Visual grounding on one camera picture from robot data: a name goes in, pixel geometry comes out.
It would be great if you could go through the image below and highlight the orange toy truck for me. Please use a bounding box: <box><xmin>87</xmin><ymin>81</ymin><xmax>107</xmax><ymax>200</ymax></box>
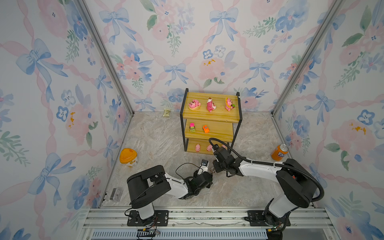
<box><xmin>203</xmin><ymin>125</ymin><xmax>210</xmax><ymax>134</ymax></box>

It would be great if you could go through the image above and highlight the pink green toy car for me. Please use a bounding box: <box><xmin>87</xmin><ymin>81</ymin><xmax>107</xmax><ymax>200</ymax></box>
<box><xmin>190</xmin><ymin>123</ymin><xmax>196</xmax><ymax>133</ymax></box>

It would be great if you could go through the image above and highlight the pink bear sunflower toy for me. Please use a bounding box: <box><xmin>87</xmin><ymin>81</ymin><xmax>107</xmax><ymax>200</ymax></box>
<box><xmin>225</xmin><ymin>98</ymin><xmax>236</xmax><ymax>112</ymax></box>

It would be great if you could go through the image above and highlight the pink bear cream toy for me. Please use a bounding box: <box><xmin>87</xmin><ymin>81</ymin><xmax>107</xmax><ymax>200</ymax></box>
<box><xmin>207</xmin><ymin>98</ymin><xmax>217</xmax><ymax>113</ymax></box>

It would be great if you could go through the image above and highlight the pink bear donut toy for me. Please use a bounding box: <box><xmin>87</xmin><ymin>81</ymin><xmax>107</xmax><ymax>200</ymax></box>
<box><xmin>188</xmin><ymin>100</ymin><xmax>201</xmax><ymax>111</ymax></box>

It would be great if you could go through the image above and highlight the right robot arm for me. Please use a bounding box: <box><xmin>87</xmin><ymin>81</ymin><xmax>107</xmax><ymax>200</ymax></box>
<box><xmin>213</xmin><ymin>145</ymin><xmax>321</xmax><ymax>220</ymax></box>

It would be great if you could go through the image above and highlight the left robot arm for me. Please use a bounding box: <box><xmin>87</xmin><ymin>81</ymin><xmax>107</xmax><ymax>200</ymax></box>
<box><xmin>127</xmin><ymin>164</ymin><xmax>213</xmax><ymax>221</ymax></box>

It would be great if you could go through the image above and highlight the wooden three-tier shelf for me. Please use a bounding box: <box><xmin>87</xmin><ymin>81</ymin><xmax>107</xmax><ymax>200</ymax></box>
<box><xmin>180</xmin><ymin>88</ymin><xmax>243</xmax><ymax>155</ymax></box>

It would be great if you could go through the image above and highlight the orange soda can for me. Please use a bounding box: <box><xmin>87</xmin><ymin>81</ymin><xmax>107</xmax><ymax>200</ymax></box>
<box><xmin>271</xmin><ymin>144</ymin><xmax>289</xmax><ymax>162</ymax></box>

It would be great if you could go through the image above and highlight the small green packet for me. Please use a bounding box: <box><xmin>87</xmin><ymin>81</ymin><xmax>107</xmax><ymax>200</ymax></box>
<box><xmin>163</xmin><ymin>109</ymin><xmax>171</xmax><ymax>117</ymax></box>

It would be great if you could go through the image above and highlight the orange lid plastic jar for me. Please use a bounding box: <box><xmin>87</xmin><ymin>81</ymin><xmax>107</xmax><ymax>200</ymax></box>
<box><xmin>120</xmin><ymin>148</ymin><xmax>138</xmax><ymax>168</ymax></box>

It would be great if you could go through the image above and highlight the grey small box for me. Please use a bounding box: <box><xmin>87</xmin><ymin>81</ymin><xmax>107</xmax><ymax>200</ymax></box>
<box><xmin>110</xmin><ymin>188</ymin><xmax>123</xmax><ymax>202</ymax></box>

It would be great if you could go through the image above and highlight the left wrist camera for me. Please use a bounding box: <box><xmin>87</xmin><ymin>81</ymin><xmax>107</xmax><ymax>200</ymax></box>
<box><xmin>198</xmin><ymin>160</ymin><xmax>209</xmax><ymax>175</ymax></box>

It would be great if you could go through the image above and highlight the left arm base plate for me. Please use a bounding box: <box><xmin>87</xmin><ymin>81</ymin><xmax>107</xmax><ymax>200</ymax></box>
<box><xmin>127</xmin><ymin>210</ymin><xmax>169</xmax><ymax>227</ymax></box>

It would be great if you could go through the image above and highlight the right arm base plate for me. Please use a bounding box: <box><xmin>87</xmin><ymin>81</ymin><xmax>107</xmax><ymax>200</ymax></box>
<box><xmin>244</xmin><ymin>210</ymin><xmax>291</xmax><ymax>228</ymax></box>

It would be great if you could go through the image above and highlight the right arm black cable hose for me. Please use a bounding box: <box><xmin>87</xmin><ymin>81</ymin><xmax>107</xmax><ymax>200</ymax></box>
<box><xmin>208</xmin><ymin>137</ymin><xmax>325</xmax><ymax>202</ymax></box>

